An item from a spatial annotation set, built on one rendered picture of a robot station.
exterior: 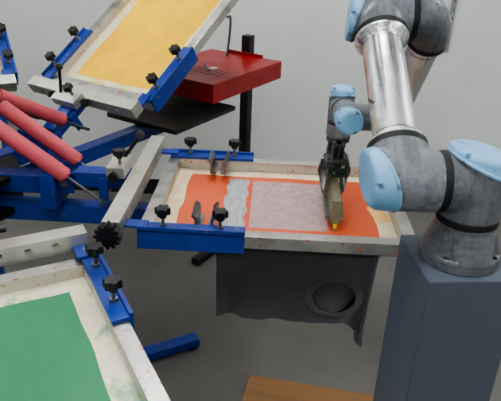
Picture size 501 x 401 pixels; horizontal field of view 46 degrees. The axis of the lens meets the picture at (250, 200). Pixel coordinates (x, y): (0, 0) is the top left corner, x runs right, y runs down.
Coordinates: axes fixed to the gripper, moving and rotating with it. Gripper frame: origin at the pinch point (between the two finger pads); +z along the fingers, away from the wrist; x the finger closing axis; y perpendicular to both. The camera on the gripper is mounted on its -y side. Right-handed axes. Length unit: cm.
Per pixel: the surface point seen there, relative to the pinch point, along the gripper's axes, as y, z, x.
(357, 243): 30.6, 0.1, 4.8
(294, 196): -4.3, 4.8, -11.6
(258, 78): -117, -2, -28
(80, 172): 4, -5, -80
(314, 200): -2.1, 4.8, -5.1
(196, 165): -24, 4, -47
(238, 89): -102, -1, -37
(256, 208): 5.4, 4.3, -24.0
